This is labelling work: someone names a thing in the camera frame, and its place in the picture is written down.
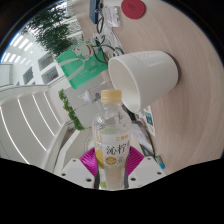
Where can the white ceramic mug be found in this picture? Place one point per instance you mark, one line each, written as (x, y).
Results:
(150, 75)

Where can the green plants atop cabinet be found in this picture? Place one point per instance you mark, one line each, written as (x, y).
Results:
(70, 111)

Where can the green tote bag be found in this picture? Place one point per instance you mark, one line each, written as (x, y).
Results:
(80, 66)

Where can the row of green hedge plants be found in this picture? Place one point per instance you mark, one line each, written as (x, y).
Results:
(55, 33)

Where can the flat round red coaster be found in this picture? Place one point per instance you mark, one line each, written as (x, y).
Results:
(133, 8)

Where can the colourful sticker sheet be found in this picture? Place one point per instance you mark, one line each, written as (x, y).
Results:
(147, 118)

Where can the clear yellow-capped drink bottle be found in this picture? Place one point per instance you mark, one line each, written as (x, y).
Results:
(111, 133)

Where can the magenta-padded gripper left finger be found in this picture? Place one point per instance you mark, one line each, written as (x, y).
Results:
(75, 170)

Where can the stack of white papers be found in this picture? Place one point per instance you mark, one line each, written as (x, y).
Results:
(138, 136)

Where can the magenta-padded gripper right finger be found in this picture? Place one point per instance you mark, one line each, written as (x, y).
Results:
(148, 170)

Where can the ceiling strip lights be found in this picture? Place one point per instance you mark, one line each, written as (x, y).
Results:
(28, 123)

